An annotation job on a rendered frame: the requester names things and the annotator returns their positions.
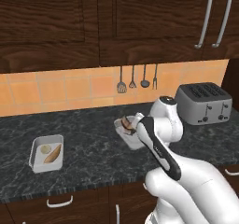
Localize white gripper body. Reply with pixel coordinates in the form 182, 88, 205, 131
133, 112, 146, 125

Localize brown steak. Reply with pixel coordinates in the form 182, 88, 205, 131
120, 116, 137, 135

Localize white meat container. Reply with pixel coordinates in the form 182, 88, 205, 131
113, 115, 148, 151

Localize grey meat fork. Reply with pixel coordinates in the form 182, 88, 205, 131
151, 63, 159, 91

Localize orange sweet potato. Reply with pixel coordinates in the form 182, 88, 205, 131
43, 143, 63, 164

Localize pale garlic bulb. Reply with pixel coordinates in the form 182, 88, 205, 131
40, 144, 52, 155

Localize white vegetable container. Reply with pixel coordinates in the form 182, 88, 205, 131
28, 133, 65, 175

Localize grey hanging whisk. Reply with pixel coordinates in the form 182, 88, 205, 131
128, 64, 137, 90

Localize dark grey ladle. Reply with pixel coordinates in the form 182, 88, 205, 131
140, 63, 151, 89

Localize grey slotted spatula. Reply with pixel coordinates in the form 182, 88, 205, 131
116, 65, 128, 94

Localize grey four-slot toaster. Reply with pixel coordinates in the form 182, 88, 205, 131
174, 81, 233, 126

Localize dark wood base cupboard door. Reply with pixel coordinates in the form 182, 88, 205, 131
107, 180, 161, 224

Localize dark wood tall panel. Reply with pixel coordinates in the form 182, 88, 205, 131
219, 57, 239, 105

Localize dark wood drawer front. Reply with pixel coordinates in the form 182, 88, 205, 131
218, 163, 239, 201
4, 186, 110, 224

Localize white base cupboard handle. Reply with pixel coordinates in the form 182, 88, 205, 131
115, 203, 121, 224

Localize white drawer handle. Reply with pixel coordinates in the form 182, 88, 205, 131
224, 168, 239, 177
46, 195, 75, 209

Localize silver cupboard handle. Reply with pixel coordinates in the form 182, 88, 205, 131
211, 0, 233, 49
194, 0, 215, 50

